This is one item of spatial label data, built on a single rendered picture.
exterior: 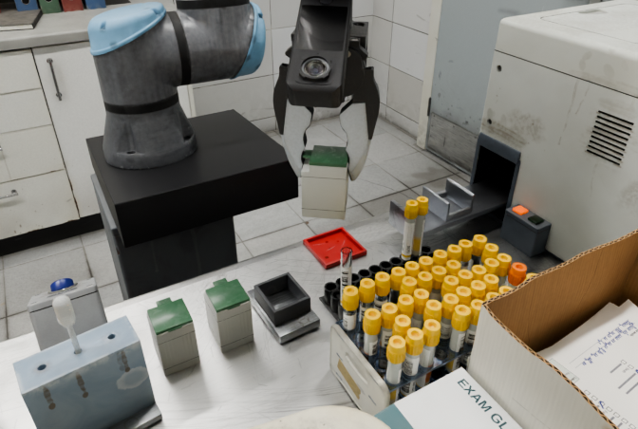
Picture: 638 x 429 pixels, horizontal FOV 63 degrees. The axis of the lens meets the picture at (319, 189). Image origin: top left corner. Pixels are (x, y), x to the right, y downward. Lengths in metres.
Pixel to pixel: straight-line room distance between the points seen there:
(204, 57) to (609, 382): 0.67
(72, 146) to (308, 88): 1.89
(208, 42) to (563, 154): 0.53
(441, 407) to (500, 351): 0.07
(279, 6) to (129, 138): 2.23
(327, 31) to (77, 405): 0.40
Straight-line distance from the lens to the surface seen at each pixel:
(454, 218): 0.78
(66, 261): 2.36
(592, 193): 0.74
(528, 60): 0.76
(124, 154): 0.86
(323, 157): 0.53
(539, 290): 0.54
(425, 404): 0.50
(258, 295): 0.64
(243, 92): 3.05
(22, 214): 2.36
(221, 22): 0.84
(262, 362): 0.61
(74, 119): 2.21
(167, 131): 0.86
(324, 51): 0.44
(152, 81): 0.83
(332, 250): 0.75
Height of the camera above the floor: 1.34
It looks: 31 degrees down
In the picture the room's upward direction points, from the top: straight up
